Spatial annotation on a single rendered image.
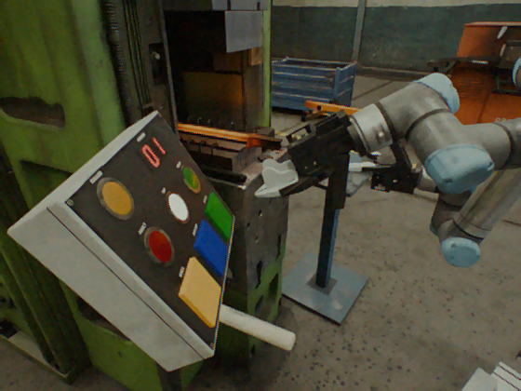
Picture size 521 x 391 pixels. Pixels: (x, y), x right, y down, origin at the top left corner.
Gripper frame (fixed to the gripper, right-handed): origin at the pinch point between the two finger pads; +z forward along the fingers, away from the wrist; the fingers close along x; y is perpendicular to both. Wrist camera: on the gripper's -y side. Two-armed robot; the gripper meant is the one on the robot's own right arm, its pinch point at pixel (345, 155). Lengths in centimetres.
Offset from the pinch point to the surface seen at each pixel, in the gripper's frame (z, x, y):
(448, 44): -41, 749, 23
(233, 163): 30.7, -11.3, 4.0
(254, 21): 30.7, 2.9, -33.8
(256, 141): 28.5, -0.6, 0.1
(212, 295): 5, -61, 1
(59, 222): 14, -74, -18
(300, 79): 142, 361, 48
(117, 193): 15, -66, -17
